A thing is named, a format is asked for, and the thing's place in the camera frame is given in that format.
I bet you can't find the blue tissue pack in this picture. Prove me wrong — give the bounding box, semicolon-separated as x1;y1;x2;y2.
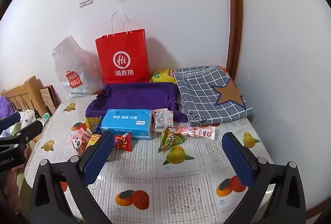
100;109;152;140

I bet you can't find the red candy packet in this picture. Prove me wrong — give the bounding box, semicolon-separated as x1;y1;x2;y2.
114;133;132;152

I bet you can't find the pink yellow snack bag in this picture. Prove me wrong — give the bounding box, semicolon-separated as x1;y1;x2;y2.
86;134;101;148

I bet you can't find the pink lollipop candy packet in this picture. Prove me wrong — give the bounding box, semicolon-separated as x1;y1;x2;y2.
174;126;215;140

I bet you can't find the patterned brown book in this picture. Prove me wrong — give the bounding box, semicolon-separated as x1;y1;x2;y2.
39;85;58;115

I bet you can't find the white Miniso plastic bag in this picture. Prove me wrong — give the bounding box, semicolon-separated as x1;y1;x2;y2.
52;35;103;96

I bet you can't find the wooden headboard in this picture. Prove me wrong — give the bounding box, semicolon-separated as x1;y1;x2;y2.
1;76;47;116

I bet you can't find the panda print snack packet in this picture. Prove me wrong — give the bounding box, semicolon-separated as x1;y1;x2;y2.
70;128;91;156

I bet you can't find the purple cloth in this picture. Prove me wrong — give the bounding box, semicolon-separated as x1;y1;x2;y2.
0;96;14;119

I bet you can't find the yellow triangular snack packet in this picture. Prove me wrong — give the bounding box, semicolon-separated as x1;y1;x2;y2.
85;117;102;133

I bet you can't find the grey plaid folded cloth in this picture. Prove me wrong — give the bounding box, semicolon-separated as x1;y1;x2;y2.
174;66;252;127

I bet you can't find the yellow chips bag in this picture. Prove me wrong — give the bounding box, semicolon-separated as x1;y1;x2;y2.
149;69;176;84

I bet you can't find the person's left hand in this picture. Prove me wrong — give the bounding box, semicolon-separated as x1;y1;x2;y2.
2;169;21;213

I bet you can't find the purple towel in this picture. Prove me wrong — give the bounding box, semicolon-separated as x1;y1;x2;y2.
85;82;188;123

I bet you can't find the brown wooden door frame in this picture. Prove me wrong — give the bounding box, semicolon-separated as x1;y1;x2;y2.
226;0;243;80

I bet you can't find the white snack packet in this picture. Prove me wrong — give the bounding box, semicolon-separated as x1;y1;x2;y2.
152;109;175;132

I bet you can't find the white spotted plush toy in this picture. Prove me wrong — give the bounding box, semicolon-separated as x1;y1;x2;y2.
10;109;36;135

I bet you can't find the green triangular snack packet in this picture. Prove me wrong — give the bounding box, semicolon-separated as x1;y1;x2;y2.
158;128;187;153

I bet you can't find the red paper shopping bag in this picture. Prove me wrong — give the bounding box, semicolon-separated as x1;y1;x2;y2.
95;10;151;84

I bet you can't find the white teal tube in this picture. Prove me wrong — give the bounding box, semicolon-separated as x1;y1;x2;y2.
40;113;50;126

